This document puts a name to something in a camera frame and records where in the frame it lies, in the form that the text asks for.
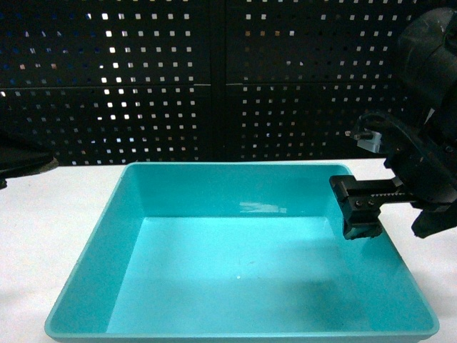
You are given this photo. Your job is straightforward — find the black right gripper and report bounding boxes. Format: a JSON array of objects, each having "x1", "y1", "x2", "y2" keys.
[{"x1": 329, "y1": 111, "x2": 456, "y2": 240}]

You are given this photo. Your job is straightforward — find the teal plastic tray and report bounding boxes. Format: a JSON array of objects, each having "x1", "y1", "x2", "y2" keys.
[{"x1": 44, "y1": 162, "x2": 439, "y2": 342}]

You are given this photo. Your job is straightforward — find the black perforated metal panel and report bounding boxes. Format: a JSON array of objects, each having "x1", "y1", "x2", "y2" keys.
[{"x1": 1, "y1": 1, "x2": 456, "y2": 166}]

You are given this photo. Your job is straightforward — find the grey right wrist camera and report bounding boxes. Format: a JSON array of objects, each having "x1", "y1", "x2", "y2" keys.
[{"x1": 345, "y1": 129, "x2": 383, "y2": 154}]

